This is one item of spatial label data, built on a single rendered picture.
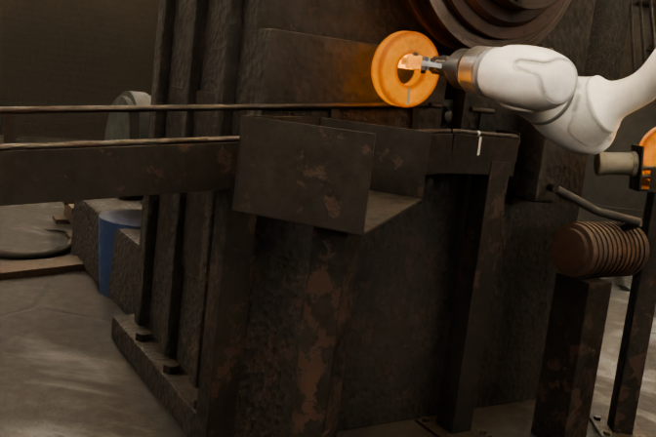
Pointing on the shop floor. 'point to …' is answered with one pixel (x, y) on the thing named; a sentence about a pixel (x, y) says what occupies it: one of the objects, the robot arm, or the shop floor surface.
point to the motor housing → (580, 319)
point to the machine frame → (210, 21)
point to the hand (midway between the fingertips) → (407, 60)
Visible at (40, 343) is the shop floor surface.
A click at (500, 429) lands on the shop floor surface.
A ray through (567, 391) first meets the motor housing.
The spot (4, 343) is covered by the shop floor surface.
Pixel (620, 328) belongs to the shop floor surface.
